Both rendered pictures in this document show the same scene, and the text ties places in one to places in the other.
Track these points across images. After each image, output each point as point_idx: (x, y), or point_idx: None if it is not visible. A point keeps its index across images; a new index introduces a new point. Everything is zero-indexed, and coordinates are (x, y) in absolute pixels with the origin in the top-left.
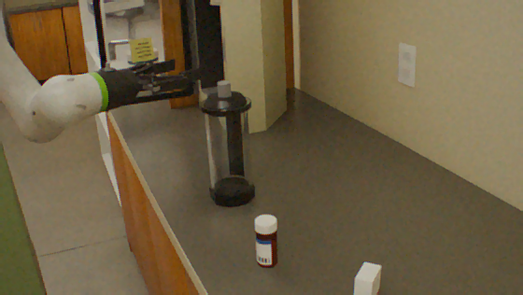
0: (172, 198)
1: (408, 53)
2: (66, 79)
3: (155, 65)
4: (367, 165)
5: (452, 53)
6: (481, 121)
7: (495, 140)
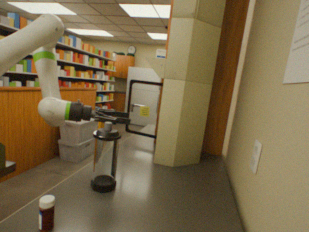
0: (84, 173)
1: (257, 147)
2: (50, 98)
3: (115, 112)
4: (191, 211)
5: (277, 153)
6: (282, 226)
7: None
